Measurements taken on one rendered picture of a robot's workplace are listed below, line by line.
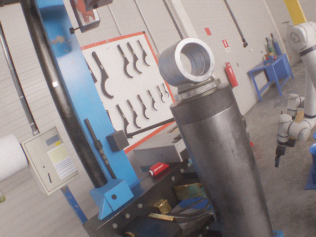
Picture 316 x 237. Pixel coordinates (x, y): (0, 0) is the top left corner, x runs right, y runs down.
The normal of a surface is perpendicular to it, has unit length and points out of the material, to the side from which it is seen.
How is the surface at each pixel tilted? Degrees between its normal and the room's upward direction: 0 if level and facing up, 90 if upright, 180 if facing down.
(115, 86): 90
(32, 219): 90
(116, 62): 90
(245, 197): 90
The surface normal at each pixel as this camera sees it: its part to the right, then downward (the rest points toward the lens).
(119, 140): 0.68, -0.16
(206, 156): -0.51, 0.37
